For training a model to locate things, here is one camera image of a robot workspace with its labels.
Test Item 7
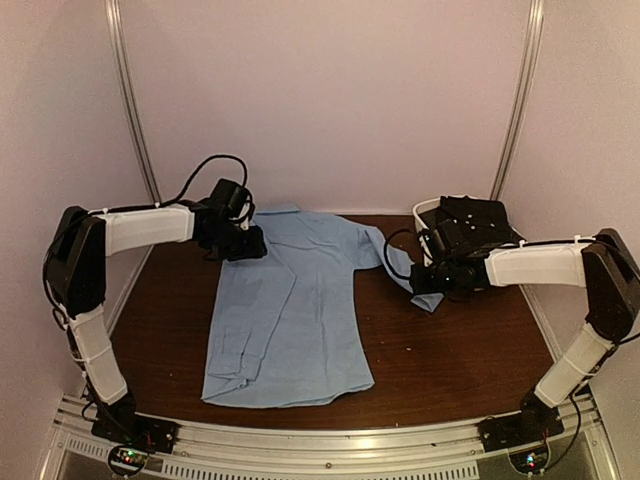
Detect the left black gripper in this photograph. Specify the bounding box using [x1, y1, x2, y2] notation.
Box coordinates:
[206, 222, 268, 263]

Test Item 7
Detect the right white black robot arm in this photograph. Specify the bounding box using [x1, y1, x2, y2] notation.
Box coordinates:
[409, 220, 639, 442]

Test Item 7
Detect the white plastic basket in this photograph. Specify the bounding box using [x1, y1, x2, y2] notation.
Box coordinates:
[412, 197, 523, 266]

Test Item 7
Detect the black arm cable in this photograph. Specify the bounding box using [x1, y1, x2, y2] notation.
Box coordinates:
[382, 228, 426, 281]
[154, 154, 251, 211]

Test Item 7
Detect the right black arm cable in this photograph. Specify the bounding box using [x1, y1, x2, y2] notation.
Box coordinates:
[382, 228, 426, 281]

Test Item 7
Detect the front aluminium rail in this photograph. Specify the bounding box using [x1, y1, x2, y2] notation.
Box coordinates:
[49, 392, 621, 480]

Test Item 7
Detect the light blue long sleeve shirt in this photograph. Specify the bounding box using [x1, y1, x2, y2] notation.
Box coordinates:
[201, 205, 412, 409]

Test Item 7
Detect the black folded shirt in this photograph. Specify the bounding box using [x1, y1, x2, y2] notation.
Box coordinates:
[435, 196, 522, 249]

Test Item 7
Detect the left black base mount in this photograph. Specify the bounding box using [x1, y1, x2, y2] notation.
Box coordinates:
[91, 414, 178, 454]

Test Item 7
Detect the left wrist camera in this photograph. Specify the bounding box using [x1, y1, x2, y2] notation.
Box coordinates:
[233, 200, 255, 230]

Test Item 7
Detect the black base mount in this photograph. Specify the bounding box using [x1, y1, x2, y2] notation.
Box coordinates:
[477, 412, 565, 453]
[91, 414, 178, 454]

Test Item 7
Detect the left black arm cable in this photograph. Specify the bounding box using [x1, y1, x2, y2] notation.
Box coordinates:
[154, 154, 251, 211]

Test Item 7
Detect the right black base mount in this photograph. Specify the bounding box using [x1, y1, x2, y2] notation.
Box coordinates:
[477, 412, 565, 453]

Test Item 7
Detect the left aluminium frame post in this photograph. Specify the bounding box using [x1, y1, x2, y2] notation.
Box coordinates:
[104, 0, 161, 203]

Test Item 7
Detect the right aluminium frame post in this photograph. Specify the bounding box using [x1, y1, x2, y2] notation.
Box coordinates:
[490, 0, 545, 200]

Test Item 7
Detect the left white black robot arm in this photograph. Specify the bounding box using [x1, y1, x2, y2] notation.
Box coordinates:
[42, 179, 266, 405]

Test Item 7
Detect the aluminium frame post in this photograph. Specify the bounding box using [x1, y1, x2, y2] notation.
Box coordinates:
[104, 0, 161, 203]
[490, 0, 545, 200]

